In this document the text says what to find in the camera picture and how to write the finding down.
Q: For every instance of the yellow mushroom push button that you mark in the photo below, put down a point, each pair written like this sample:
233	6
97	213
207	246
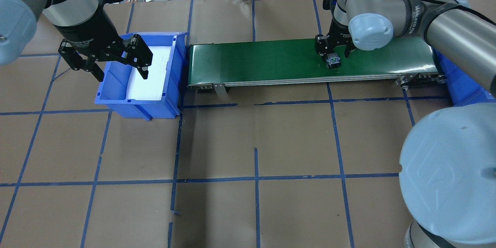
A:
332	61

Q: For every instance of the white foam pad left bin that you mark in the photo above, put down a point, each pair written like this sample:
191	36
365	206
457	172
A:
152	88

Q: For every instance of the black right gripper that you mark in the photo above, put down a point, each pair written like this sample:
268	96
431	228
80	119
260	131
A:
338	33

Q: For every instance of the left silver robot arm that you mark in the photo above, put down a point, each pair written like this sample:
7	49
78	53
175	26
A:
19	18

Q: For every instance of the green conveyor belt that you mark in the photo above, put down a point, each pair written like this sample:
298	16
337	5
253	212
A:
408	62

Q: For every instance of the blue plastic bin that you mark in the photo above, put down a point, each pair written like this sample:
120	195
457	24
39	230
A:
462	89
124	91

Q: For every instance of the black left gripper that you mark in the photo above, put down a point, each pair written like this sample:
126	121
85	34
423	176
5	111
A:
86	30

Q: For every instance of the blue left plastic bin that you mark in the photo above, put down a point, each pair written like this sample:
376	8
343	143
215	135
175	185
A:
124	91

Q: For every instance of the blue right plastic bin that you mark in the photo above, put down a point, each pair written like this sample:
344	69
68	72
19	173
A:
462	89

